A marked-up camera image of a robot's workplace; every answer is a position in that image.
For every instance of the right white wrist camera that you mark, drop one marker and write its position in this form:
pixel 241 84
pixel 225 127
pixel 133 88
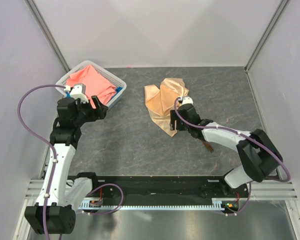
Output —
pixel 186 100

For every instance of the white plastic basket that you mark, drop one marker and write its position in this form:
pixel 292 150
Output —
pixel 106 74

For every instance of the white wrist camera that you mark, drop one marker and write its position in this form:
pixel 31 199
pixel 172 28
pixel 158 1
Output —
pixel 78 91
pixel 186 100

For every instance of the pink cloth in basket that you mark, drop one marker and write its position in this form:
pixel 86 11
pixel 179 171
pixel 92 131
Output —
pixel 95 84

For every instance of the brown wooden fork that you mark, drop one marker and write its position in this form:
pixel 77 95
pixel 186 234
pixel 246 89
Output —
pixel 208 146

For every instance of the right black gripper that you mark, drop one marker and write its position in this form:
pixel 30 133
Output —
pixel 178 126

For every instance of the left aluminium frame post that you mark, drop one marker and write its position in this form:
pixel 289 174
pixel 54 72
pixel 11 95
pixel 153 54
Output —
pixel 31 4

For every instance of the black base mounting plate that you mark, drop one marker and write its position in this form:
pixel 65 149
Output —
pixel 170 190

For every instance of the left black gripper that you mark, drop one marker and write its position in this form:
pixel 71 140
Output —
pixel 99 113

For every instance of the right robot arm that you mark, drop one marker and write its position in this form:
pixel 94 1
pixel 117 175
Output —
pixel 257 153

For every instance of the peach satin napkin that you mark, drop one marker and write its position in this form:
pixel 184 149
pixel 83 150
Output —
pixel 160 101

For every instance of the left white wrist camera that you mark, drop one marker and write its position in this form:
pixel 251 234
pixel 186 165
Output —
pixel 78 91

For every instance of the blue cloth in basket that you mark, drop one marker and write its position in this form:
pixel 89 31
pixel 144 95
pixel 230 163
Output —
pixel 118 89

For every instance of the aluminium frame post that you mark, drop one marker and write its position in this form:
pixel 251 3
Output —
pixel 266 33
pixel 31 4

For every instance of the white slotted cable duct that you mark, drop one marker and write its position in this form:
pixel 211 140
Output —
pixel 216 205

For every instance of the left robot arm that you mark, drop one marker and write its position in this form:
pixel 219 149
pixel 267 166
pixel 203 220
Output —
pixel 54 211

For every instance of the right aluminium frame post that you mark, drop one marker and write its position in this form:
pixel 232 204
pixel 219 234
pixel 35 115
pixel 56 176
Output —
pixel 266 33

